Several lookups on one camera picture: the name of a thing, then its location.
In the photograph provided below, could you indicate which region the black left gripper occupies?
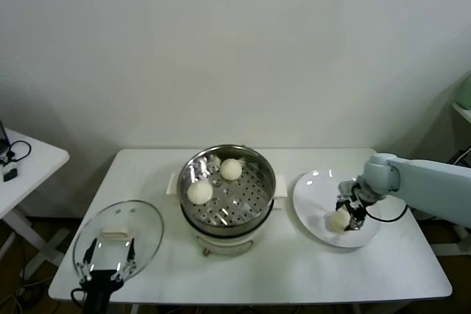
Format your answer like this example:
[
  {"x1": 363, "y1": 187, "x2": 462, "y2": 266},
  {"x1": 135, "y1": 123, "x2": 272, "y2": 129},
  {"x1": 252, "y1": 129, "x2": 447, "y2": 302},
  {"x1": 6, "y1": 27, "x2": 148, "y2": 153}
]
[{"x1": 75, "y1": 237, "x2": 138, "y2": 314}]

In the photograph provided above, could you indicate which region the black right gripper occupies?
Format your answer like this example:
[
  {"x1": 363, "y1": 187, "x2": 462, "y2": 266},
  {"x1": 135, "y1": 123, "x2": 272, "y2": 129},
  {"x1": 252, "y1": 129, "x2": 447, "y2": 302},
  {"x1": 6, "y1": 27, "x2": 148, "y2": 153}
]
[{"x1": 334, "y1": 181, "x2": 379, "y2": 232}]

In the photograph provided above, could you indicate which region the white steamed baozi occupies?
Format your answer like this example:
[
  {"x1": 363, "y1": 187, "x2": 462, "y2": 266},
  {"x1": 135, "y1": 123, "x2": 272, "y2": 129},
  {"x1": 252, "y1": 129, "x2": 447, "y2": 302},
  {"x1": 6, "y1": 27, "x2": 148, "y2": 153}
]
[
  {"x1": 219, "y1": 158, "x2": 243, "y2": 182},
  {"x1": 186, "y1": 180, "x2": 214, "y2": 205},
  {"x1": 328, "y1": 210, "x2": 351, "y2": 233}
]

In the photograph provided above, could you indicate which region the stainless steel steamer basket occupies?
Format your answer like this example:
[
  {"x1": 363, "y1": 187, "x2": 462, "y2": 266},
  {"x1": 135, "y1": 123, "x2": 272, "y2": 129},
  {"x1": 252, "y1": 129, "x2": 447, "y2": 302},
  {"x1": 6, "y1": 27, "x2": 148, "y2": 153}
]
[{"x1": 166, "y1": 144, "x2": 287, "y2": 230}]

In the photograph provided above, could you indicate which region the round glass pot lid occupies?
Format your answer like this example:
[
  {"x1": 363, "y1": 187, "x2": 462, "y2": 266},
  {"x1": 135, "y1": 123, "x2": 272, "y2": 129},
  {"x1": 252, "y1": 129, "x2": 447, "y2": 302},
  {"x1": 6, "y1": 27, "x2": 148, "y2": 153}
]
[{"x1": 71, "y1": 199, "x2": 165, "y2": 285}]

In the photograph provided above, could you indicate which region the white round plate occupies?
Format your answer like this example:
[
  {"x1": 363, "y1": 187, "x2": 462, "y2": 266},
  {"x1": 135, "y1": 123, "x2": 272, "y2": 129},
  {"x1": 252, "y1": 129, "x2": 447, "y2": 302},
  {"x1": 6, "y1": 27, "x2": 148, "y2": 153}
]
[{"x1": 292, "y1": 169, "x2": 382, "y2": 249}]

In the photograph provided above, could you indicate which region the white furniture foot bar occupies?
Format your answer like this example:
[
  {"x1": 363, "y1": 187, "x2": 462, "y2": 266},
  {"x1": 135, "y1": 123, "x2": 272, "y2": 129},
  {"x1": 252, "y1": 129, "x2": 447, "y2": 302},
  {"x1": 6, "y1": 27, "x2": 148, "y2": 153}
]
[{"x1": 430, "y1": 242, "x2": 471, "y2": 257}]

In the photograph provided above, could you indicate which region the white electric cooker pot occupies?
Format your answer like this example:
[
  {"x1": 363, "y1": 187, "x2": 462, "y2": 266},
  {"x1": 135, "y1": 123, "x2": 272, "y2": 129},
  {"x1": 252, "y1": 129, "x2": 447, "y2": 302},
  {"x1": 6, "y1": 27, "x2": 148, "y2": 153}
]
[{"x1": 180, "y1": 196, "x2": 284, "y2": 258}]

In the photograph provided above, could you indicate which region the small white folding table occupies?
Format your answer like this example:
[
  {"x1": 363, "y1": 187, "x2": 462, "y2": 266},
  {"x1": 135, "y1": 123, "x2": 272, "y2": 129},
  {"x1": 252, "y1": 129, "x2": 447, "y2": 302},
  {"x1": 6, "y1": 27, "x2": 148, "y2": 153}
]
[{"x1": 0, "y1": 128, "x2": 71, "y2": 282}]

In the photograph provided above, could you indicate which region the white shelf board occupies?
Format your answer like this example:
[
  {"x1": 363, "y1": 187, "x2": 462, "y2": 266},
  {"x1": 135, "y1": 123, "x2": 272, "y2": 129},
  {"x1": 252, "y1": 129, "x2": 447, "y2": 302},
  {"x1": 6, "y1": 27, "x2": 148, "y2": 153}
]
[{"x1": 450, "y1": 102, "x2": 471, "y2": 127}]

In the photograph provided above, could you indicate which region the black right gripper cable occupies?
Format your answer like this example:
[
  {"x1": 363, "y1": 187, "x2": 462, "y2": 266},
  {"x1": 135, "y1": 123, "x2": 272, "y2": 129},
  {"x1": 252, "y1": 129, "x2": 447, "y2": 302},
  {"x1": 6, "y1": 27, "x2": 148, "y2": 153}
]
[{"x1": 366, "y1": 203, "x2": 410, "y2": 224}]

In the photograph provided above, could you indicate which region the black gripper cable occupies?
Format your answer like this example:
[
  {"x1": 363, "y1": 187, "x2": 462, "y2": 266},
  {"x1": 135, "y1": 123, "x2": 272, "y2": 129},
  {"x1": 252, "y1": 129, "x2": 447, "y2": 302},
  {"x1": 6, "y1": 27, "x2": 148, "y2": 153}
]
[
  {"x1": 366, "y1": 203, "x2": 410, "y2": 224},
  {"x1": 70, "y1": 287, "x2": 89, "y2": 304}
]

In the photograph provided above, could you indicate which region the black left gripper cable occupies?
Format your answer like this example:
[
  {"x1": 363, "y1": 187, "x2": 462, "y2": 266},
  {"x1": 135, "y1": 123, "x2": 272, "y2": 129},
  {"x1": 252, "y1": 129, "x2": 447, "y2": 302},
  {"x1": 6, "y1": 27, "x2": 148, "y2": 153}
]
[{"x1": 70, "y1": 287, "x2": 89, "y2": 304}]

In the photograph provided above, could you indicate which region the black wall power cable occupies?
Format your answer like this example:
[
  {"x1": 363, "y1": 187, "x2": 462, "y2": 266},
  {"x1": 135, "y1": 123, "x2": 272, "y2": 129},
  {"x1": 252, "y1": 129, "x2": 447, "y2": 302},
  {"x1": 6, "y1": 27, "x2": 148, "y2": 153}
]
[{"x1": 450, "y1": 146, "x2": 471, "y2": 168}]

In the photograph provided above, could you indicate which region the black looped cable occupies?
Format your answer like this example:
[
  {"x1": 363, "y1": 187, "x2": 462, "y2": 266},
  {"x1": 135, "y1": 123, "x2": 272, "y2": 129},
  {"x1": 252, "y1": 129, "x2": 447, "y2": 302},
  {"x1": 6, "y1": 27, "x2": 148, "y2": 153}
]
[{"x1": 5, "y1": 140, "x2": 32, "y2": 163}]

